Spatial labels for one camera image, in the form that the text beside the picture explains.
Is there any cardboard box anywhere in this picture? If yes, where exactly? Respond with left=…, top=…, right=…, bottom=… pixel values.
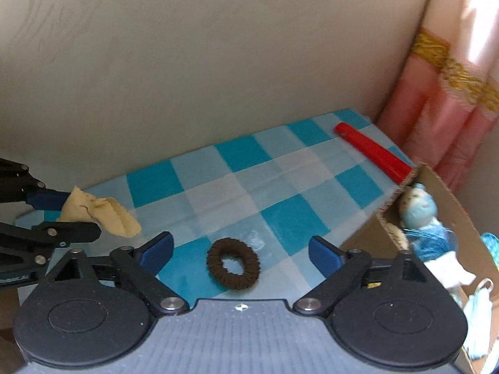
left=339, top=163, right=499, bottom=374

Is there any brown hair scrunchie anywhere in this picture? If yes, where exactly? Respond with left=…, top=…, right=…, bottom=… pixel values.
left=206, top=237, right=260, bottom=291

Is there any beige cloth pinked edge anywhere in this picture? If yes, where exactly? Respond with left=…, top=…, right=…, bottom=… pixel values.
left=58, top=186, right=142, bottom=238

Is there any pink curtain gold trim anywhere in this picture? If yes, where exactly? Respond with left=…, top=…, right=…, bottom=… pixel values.
left=376, top=0, right=499, bottom=211

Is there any blue checkered tablecloth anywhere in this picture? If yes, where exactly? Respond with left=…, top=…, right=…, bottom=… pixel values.
left=16, top=109, right=414, bottom=304

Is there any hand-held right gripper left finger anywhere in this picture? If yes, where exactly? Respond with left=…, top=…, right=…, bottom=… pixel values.
left=47, top=231, right=188, bottom=317

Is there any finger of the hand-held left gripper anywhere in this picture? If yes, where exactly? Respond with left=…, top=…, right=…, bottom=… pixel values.
left=0, top=221, right=103, bottom=283
left=0, top=159, right=73, bottom=212

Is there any red plastic tool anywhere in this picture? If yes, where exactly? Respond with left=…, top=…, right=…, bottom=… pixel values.
left=334, top=122, right=414, bottom=184

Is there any blue plush doll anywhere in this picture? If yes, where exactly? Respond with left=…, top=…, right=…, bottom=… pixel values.
left=398, top=182, right=457, bottom=261

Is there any blue face mask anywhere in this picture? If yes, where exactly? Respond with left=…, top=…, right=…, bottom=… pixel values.
left=462, top=278, right=496, bottom=361

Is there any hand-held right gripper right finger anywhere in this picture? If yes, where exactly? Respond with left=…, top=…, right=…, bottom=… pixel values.
left=292, top=235, right=443, bottom=317

